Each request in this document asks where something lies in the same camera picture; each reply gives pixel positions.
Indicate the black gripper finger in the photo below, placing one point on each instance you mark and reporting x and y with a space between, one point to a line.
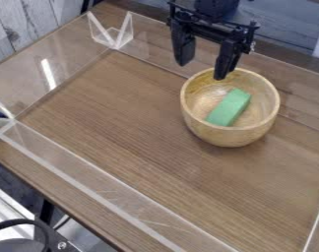
228 58
182 38

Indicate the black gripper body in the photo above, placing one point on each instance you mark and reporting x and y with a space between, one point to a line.
217 21

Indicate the green rectangular block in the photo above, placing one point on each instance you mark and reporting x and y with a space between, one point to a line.
229 108

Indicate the brown wooden bowl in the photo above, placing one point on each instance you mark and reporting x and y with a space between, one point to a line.
203 92

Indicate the black table leg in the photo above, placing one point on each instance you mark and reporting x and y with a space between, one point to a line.
46 212

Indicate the black metal clamp base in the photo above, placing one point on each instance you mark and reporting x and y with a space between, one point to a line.
58 243

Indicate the clear acrylic corner bracket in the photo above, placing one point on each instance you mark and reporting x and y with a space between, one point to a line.
112 37

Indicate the clear acrylic wall panel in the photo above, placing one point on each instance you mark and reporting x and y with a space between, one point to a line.
124 216

